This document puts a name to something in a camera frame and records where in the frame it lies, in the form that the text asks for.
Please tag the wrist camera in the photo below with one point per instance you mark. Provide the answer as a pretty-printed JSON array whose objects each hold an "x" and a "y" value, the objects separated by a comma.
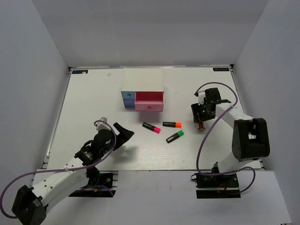
[
  {"x": 201, "y": 97},
  {"x": 101, "y": 124}
]

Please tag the pink cap highlighter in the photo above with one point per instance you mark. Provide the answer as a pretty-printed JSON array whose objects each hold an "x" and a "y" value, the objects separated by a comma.
[{"x": 151, "y": 127}]

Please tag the blue corner label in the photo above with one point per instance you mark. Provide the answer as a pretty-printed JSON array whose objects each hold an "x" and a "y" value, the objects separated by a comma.
[
  {"x": 221, "y": 69},
  {"x": 79, "y": 71}
]

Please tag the pink drawer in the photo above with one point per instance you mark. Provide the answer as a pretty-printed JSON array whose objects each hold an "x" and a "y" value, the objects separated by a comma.
[{"x": 146, "y": 101}]

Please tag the green cap highlighter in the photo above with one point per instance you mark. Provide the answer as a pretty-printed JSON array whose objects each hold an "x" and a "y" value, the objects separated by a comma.
[{"x": 175, "y": 136}]

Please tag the orange cap highlighter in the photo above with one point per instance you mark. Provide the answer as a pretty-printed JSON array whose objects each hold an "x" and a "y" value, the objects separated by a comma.
[{"x": 172, "y": 124}]

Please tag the left blue corner label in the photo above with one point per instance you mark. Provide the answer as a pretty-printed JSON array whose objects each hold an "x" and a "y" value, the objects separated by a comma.
[{"x": 79, "y": 71}]

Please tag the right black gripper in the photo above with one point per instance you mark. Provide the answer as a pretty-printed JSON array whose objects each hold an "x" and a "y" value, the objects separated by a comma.
[{"x": 196, "y": 109}]

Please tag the pink lid clear stationery case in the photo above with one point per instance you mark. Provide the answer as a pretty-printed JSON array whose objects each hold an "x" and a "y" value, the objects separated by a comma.
[{"x": 201, "y": 126}]

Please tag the purple-blue wide drawer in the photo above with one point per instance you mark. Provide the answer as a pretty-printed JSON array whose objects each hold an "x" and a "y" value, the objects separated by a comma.
[{"x": 129, "y": 103}]

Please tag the light blue small drawer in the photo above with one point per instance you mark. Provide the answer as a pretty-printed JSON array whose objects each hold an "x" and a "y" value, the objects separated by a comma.
[{"x": 127, "y": 95}]

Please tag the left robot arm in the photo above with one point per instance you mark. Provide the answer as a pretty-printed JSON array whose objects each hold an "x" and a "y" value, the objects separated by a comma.
[{"x": 32, "y": 204}]

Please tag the white drawer cabinet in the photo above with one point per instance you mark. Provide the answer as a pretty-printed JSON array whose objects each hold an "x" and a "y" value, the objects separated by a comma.
[{"x": 143, "y": 79}]

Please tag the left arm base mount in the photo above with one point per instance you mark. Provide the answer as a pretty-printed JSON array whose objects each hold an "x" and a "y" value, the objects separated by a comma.
[{"x": 103, "y": 185}]

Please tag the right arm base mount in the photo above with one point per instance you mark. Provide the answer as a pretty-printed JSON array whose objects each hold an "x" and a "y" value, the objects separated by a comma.
[{"x": 216, "y": 187}]

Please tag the right blue corner label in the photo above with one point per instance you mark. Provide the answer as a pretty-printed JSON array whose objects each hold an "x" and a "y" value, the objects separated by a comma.
[{"x": 221, "y": 69}]

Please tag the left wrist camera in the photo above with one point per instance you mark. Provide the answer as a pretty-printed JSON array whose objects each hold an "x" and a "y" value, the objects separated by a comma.
[{"x": 101, "y": 124}]

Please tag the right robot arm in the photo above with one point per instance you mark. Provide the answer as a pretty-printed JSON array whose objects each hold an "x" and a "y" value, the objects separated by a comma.
[{"x": 250, "y": 138}]

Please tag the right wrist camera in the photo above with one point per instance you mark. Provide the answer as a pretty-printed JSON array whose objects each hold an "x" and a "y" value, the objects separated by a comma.
[{"x": 201, "y": 97}]

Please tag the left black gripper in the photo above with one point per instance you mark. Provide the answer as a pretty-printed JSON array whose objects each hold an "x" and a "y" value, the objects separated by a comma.
[{"x": 124, "y": 136}]

